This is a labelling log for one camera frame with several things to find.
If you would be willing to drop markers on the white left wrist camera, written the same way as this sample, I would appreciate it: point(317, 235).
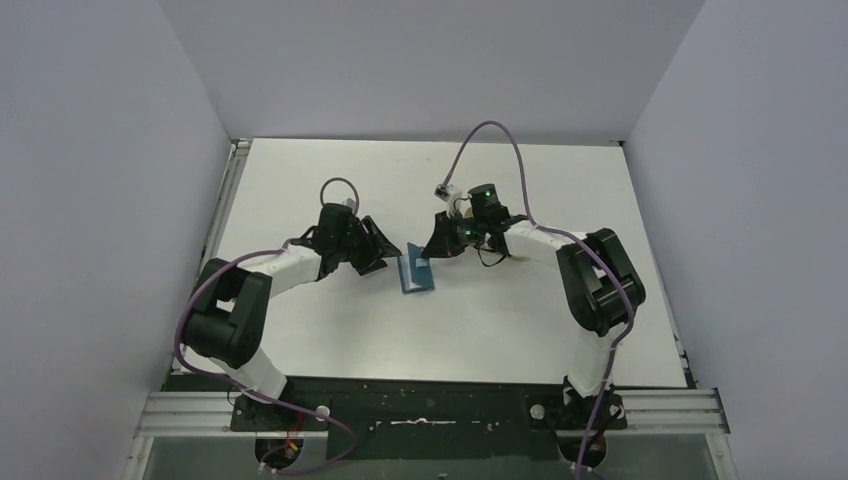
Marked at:
point(352, 204)

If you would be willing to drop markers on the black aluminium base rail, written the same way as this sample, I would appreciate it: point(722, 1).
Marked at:
point(419, 420)

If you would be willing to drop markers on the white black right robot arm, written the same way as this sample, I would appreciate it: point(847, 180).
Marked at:
point(602, 288)

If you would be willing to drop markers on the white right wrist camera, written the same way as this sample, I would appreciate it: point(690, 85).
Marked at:
point(452, 196)

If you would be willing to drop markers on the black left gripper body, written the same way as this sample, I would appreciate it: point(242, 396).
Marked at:
point(361, 244)

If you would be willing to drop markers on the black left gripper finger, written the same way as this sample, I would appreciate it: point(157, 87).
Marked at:
point(378, 241)
point(365, 265)

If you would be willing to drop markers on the blue leather card holder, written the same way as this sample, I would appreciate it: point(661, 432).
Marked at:
point(415, 272)

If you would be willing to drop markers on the beige oval plastic tray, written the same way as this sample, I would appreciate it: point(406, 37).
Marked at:
point(487, 233)

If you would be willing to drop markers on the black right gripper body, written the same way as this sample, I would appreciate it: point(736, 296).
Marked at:
point(448, 236)

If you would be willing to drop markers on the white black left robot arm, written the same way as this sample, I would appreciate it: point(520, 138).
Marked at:
point(225, 317)

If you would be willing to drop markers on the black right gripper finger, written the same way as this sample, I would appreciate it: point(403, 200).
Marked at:
point(436, 246)
point(446, 227)

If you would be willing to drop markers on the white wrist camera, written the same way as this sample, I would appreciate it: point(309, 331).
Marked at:
point(452, 196)
point(352, 204)

